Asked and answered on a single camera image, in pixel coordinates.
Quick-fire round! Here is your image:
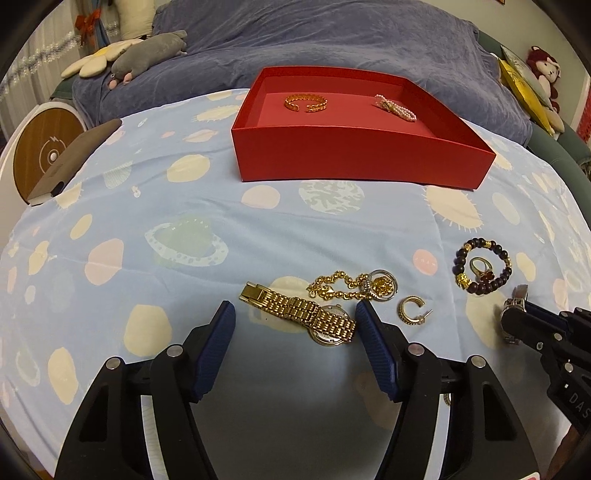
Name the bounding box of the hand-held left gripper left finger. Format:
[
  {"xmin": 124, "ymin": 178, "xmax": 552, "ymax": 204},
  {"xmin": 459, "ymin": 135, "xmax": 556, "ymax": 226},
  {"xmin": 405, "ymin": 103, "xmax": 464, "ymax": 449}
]
[{"xmin": 55, "ymin": 301, "xmax": 237, "ymax": 480}]

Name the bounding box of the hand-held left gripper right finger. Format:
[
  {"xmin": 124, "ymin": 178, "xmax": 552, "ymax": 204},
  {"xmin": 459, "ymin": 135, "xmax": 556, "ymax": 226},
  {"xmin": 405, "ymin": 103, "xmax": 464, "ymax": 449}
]
[{"xmin": 355, "ymin": 301, "xmax": 546, "ymax": 480}]

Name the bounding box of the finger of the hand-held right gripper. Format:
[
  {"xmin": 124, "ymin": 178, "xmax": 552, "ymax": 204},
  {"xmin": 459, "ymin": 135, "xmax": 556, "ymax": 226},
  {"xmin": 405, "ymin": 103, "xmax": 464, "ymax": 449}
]
[
  {"xmin": 524, "ymin": 300, "xmax": 578, "ymax": 330},
  {"xmin": 502, "ymin": 305, "xmax": 563, "ymax": 357}
]

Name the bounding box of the silver wristwatch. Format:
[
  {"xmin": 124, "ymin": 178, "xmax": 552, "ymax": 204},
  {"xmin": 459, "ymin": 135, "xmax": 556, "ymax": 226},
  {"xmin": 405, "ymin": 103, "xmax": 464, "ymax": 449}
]
[{"xmin": 501, "ymin": 285, "xmax": 530, "ymax": 345}]

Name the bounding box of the gold hoop earring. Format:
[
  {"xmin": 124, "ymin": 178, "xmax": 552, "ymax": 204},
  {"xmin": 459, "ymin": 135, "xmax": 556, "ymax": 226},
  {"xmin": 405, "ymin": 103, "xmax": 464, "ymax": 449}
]
[{"xmin": 397, "ymin": 296, "xmax": 433, "ymax": 328}]

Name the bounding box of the dark bead bracelet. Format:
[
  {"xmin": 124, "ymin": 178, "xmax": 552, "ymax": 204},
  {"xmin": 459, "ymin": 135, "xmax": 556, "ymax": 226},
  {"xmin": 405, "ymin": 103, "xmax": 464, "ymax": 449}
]
[{"xmin": 451, "ymin": 237, "xmax": 513, "ymax": 295}]

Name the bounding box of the red flower ring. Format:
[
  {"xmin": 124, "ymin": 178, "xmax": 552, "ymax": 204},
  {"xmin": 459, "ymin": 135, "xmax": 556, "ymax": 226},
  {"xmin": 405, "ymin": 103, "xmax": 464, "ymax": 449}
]
[{"xmin": 469, "ymin": 257, "xmax": 496, "ymax": 283}]

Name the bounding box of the silver ring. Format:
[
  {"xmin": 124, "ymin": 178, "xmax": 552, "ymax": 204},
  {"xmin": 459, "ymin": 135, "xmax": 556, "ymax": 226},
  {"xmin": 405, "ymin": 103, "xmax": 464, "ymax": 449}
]
[{"xmin": 367, "ymin": 268, "xmax": 398, "ymax": 303}]

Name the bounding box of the gold chain bracelet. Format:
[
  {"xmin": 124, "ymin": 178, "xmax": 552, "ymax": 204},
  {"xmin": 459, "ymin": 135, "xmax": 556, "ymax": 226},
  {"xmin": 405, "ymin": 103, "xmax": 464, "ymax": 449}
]
[{"xmin": 306, "ymin": 271, "xmax": 370, "ymax": 301}]

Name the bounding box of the gold wristwatch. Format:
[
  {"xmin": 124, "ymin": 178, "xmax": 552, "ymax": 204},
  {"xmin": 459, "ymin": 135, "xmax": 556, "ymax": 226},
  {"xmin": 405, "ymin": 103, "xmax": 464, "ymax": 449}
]
[{"xmin": 239, "ymin": 281, "xmax": 358, "ymax": 347}]

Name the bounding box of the red cardboard box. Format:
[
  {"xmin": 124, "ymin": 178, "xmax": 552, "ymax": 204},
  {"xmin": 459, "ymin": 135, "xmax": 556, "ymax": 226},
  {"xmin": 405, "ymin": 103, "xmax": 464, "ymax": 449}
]
[{"xmin": 231, "ymin": 66, "xmax": 497, "ymax": 191}]

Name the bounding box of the pearl bracelet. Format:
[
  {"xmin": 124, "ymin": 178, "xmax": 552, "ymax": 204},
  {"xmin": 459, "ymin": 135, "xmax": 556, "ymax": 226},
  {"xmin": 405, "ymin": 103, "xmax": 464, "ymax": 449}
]
[{"xmin": 374, "ymin": 93, "xmax": 417, "ymax": 123}]

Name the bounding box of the gold cuff bracelet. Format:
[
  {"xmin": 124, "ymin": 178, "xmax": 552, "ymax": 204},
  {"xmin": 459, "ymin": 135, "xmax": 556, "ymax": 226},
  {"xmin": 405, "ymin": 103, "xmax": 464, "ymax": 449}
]
[{"xmin": 284, "ymin": 93, "xmax": 329, "ymax": 114}]

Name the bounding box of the person's right forearm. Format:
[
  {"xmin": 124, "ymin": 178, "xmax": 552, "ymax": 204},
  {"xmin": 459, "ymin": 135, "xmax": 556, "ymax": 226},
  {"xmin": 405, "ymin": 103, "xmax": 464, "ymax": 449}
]
[{"xmin": 561, "ymin": 415, "xmax": 591, "ymax": 480}]

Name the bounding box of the light blue planet-print tablecloth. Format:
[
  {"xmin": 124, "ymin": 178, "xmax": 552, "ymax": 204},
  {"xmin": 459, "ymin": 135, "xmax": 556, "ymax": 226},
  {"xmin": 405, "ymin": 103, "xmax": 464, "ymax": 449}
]
[{"xmin": 0, "ymin": 88, "xmax": 591, "ymax": 480}]

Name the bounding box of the green sofa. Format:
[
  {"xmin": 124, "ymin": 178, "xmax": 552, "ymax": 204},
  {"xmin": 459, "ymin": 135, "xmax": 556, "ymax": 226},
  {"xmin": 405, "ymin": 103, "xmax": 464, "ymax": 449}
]
[{"xmin": 475, "ymin": 28, "xmax": 591, "ymax": 185}]

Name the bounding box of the gold cushion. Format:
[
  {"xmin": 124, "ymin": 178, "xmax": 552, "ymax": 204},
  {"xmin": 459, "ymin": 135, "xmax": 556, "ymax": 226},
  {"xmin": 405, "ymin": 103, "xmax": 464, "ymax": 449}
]
[{"xmin": 498, "ymin": 58, "xmax": 566, "ymax": 137}]

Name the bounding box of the brown flat pouch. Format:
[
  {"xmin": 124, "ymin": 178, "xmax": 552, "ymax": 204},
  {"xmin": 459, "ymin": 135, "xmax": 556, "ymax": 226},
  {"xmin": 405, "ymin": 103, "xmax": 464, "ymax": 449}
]
[{"xmin": 26, "ymin": 119, "xmax": 123, "ymax": 206}]

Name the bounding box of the silver cushion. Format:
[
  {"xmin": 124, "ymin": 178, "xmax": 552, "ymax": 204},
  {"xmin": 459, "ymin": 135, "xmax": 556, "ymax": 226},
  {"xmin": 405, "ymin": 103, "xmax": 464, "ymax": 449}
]
[{"xmin": 501, "ymin": 45, "xmax": 553, "ymax": 101}]

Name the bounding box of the red monkey plush toy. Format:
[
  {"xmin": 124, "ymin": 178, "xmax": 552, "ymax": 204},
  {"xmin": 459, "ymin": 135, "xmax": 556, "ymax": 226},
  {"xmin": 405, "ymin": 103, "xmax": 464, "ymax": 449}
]
[{"xmin": 526, "ymin": 45, "xmax": 564, "ymax": 114}]

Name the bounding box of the white round appliance wooden disc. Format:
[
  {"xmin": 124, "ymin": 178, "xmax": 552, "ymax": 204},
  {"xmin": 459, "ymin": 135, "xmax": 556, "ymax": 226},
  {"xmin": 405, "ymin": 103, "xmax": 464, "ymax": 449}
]
[{"xmin": 0, "ymin": 102, "xmax": 88, "ymax": 208}]

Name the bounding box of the grey plush toy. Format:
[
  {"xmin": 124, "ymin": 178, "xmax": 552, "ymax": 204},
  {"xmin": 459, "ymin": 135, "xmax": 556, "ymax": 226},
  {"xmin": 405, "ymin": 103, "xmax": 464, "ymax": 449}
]
[{"xmin": 107, "ymin": 30, "xmax": 189, "ymax": 89}]

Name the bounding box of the flower-shaped cushion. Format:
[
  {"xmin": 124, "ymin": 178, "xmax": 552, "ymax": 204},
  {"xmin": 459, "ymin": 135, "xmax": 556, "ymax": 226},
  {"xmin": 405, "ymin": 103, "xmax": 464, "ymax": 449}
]
[{"xmin": 61, "ymin": 38, "xmax": 145, "ymax": 78}]

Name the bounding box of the blue sofa cover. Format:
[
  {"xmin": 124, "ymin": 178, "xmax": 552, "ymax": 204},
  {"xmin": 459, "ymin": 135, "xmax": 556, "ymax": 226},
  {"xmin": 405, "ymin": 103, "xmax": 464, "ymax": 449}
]
[{"xmin": 71, "ymin": 0, "xmax": 536, "ymax": 145}]

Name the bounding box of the white curtain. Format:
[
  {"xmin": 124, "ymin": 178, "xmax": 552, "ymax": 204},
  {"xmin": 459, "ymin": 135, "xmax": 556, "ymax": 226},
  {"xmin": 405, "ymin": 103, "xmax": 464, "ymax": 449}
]
[{"xmin": 0, "ymin": 0, "xmax": 116, "ymax": 139}]

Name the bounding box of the red bow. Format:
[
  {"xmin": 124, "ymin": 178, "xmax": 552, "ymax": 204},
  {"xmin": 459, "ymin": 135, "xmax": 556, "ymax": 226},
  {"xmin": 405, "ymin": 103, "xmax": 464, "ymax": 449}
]
[{"xmin": 76, "ymin": 8, "xmax": 103, "ymax": 47}]

